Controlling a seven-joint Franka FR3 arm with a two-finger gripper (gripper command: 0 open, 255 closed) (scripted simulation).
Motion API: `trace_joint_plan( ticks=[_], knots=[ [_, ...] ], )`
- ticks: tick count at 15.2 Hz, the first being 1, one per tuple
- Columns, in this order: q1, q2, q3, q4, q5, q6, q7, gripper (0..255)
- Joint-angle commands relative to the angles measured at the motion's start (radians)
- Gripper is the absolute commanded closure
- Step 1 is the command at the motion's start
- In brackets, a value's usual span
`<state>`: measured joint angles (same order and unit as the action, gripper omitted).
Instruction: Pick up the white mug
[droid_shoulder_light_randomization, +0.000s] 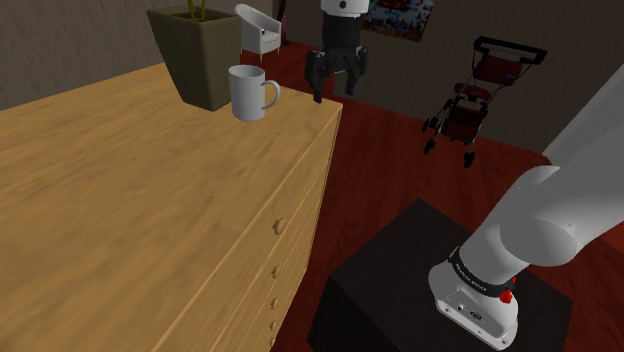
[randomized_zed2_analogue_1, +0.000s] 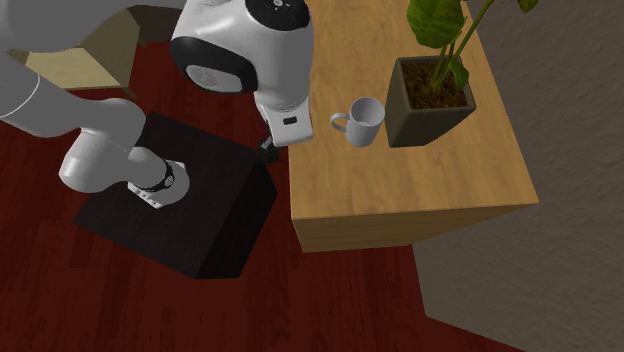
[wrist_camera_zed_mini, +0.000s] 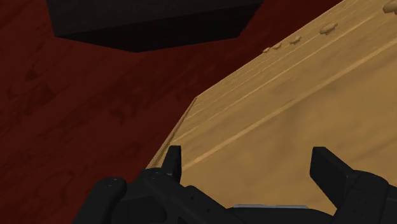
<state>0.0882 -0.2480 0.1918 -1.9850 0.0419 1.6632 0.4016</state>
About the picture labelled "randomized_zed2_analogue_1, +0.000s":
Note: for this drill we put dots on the dark robot stand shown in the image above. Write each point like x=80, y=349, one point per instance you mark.
x=209, y=195

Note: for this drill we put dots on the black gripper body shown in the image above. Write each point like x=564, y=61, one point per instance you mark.
x=268, y=149

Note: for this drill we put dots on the green plant in square pot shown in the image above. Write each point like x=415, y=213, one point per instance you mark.
x=429, y=105

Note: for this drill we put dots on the grey mug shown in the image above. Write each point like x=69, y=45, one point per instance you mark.
x=363, y=124

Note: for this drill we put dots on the light wooden table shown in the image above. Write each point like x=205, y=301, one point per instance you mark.
x=390, y=180

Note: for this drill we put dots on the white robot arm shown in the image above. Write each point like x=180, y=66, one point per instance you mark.
x=112, y=122

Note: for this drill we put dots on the beige wooden furniture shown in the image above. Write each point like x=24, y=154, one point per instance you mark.
x=78, y=68

